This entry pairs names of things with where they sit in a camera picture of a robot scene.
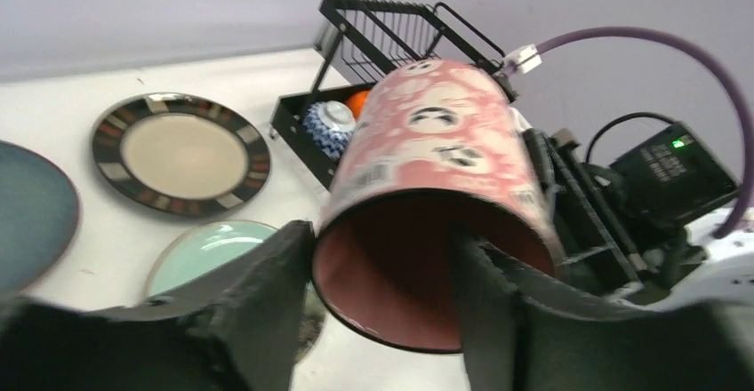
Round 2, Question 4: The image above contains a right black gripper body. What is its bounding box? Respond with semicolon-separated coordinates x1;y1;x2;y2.
523;121;739;306

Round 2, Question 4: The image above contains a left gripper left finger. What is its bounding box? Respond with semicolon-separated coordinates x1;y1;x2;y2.
1;220;314;390

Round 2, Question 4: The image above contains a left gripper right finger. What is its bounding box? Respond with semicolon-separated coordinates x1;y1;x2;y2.
450;232;753;390

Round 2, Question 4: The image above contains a dark red cup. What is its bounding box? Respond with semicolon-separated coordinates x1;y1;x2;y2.
312;60;565;354

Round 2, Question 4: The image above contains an orange bowl white inside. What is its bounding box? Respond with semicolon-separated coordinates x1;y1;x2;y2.
345;90;370;120

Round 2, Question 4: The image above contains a black wire dish rack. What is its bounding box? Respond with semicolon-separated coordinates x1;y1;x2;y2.
270;0;506;188

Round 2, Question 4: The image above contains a teal flower plate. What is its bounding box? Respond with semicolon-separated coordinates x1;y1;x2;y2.
142;219;326;363

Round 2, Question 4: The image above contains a black striped rim plate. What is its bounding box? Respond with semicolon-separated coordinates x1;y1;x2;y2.
91;92;271;218

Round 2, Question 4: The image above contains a dark blue plate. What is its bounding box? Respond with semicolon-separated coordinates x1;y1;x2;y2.
1;141;81;292

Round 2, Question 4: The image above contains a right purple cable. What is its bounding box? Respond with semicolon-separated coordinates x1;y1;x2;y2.
501;26;754;241

